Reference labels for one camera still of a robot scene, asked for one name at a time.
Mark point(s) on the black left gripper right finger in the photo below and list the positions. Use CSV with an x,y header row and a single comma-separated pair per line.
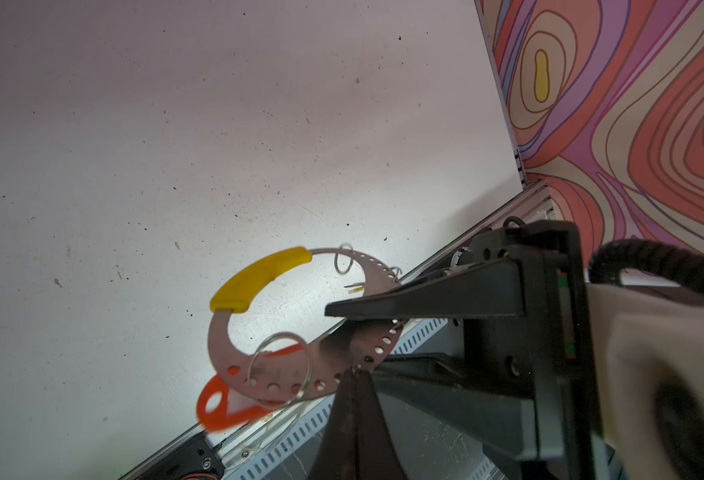
x,y
376,457

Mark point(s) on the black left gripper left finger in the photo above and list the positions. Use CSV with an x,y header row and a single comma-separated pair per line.
x,y
337,455

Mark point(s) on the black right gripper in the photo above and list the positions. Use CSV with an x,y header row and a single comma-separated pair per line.
x,y
525,386

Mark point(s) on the grey keyring with yellow grip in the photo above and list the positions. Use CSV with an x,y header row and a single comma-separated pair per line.
x,y
285,294

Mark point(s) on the key with red tag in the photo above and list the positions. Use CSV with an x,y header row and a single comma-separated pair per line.
x,y
246,387

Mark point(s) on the key with yellow tag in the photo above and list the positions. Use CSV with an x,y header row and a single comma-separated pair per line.
x,y
355,287

